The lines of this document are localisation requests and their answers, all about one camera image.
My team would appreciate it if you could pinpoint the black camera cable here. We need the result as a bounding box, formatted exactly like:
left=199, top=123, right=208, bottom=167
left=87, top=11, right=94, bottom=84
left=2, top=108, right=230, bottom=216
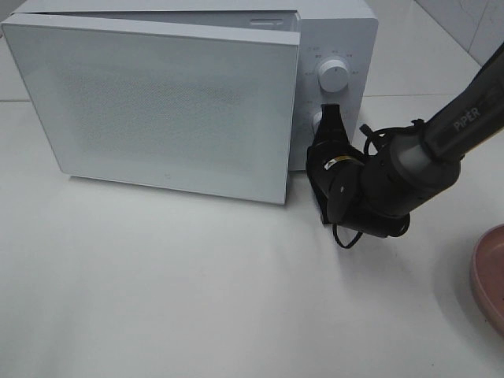
left=330, top=124, right=424, bottom=250

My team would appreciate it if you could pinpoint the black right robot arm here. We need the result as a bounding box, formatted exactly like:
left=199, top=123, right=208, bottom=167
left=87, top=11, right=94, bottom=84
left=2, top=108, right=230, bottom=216
left=306, top=47, right=503, bottom=248

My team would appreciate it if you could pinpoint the white microwave oven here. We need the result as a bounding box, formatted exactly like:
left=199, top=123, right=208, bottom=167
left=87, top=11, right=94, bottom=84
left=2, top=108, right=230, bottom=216
left=1, top=1, right=378, bottom=174

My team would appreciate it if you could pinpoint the pink round plate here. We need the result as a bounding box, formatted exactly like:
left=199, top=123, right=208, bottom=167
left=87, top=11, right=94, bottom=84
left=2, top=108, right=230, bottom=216
left=470, top=224, right=503, bottom=336

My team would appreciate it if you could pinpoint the lower white timer knob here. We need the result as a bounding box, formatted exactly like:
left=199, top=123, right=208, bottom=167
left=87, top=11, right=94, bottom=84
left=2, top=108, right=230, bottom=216
left=312, top=111, right=323, bottom=135

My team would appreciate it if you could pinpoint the white microwave door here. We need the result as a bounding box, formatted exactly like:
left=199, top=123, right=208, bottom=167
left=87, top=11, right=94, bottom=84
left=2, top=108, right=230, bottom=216
left=2, top=13, right=300, bottom=204

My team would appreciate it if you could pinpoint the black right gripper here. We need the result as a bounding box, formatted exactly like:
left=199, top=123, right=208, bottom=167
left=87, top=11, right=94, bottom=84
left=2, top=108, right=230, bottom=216
left=306, top=104, right=365, bottom=225

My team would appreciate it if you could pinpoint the upper white control knob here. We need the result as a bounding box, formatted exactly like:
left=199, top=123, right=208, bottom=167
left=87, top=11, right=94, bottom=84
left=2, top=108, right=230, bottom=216
left=317, top=57, right=350, bottom=93

